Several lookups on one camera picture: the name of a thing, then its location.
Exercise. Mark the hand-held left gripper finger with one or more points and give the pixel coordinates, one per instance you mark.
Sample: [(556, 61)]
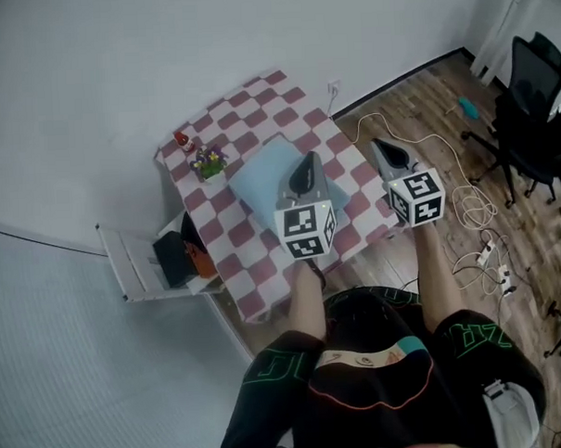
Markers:
[(292, 187), (319, 184)]

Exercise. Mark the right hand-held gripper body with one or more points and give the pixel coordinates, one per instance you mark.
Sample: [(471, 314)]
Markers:
[(416, 196)]

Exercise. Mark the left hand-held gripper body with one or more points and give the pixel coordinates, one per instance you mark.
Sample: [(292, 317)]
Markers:
[(304, 229)]

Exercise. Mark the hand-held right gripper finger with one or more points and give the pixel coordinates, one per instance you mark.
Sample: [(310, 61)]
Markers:
[(384, 165), (405, 162)]

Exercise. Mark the person's right forearm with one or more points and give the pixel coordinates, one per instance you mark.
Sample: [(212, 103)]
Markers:
[(438, 276)]

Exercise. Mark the person's left forearm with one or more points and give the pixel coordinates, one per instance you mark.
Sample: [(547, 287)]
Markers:
[(307, 305)]

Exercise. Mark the red white checkered tablecloth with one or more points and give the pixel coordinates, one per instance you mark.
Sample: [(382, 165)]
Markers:
[(257, 112)]

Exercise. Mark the teal object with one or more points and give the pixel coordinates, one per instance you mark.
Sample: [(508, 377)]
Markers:
[(469, 108)]

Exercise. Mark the potted purple yellow flowers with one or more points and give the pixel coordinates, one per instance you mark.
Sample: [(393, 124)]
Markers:
[(209, 162)]

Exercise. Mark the white power strip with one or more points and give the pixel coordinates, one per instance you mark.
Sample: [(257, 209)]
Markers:
[(487, 251), (506, 279)]

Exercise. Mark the orange black bag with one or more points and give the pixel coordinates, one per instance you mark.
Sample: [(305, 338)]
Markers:
[(199, 259)]

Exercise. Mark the small red bottle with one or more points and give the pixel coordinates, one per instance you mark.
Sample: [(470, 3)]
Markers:
[(184, 141)]

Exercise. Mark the black box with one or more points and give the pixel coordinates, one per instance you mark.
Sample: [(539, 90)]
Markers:
[(173, 260)]

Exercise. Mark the black office chair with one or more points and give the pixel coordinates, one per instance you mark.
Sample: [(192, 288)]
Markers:
[(530, 96)]

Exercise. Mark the white open shelf rack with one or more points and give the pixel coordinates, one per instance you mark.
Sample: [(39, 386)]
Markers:
[(129, 262)]

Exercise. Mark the person's black printed shirt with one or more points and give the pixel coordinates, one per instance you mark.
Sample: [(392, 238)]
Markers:
[(376, 400)]

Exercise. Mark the grey white worn pouch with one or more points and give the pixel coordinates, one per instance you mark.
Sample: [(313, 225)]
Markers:
[(511, 417)]

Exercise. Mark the white window blinds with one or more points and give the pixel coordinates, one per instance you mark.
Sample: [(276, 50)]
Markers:
[(82, 357)]

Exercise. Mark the white wall socket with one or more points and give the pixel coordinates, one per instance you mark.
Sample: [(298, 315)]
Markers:
[(334, 87)]

